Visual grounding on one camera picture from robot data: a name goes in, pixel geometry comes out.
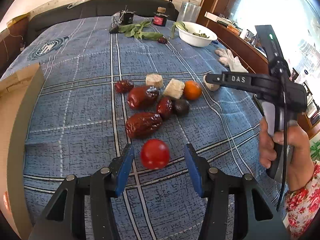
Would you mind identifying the orange tangerine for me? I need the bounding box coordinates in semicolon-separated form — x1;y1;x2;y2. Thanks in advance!
183;80;202;100

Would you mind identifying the red cherry tomato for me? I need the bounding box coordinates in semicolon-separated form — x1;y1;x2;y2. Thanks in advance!
140;139;170;170

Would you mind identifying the dark purple passion fruit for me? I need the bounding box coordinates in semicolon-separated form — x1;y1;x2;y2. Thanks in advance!
173;99;190;116

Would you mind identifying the large red jujube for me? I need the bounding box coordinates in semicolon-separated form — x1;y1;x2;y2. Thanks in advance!
125;112;163;139

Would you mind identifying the white yam chunk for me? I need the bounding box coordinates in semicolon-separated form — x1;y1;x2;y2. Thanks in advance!
163;79;185;100

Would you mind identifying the small dark red jujube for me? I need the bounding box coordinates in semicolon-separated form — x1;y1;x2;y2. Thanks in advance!
156;96;172;120

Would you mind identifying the big glossy red jujube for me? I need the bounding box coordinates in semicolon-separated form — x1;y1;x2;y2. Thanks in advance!
127;86;159;110

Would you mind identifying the white round yam piece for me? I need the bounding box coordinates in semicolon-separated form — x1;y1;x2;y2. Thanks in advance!
145;74;163;89

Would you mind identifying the floral sleeve forearm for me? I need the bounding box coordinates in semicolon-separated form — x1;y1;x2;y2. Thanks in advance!
285;160;320;239

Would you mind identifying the bare right hand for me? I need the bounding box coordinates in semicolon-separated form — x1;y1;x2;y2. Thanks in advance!
258;117;315;192

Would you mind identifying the white work glove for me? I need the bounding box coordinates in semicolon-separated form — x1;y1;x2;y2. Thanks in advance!
215;48;248;73

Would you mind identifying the white bowl with leaves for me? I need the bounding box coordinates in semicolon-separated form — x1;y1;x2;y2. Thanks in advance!
171;21;217;48

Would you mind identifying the brown wooden cabinet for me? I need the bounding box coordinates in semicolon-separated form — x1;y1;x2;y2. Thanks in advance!
197;0;319;138

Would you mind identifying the clear glass jar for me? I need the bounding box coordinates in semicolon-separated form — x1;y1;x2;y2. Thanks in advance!
177;2;201;23

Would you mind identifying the blue plaid tablecloth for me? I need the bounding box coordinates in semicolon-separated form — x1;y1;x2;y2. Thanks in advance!
5;16;280;239

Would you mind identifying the lone red jujube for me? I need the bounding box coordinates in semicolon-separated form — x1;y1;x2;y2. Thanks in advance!
157;36;168;44

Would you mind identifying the cardboard tray box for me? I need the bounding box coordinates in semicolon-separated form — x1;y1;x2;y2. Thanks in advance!
1;63;44;239

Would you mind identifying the red labelled bottle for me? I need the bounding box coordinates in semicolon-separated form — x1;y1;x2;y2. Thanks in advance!
153;7;168;27

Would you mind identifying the green leafy sprig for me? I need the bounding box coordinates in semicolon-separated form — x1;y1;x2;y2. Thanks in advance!
118;20;163;40

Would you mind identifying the black leather sofa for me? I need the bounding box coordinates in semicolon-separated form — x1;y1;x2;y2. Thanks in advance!
25;0;178;45

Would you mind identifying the black small device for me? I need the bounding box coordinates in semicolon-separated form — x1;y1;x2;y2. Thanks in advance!
109;6;135;34

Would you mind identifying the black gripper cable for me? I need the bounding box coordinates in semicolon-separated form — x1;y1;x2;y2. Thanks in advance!
276;62;288;212

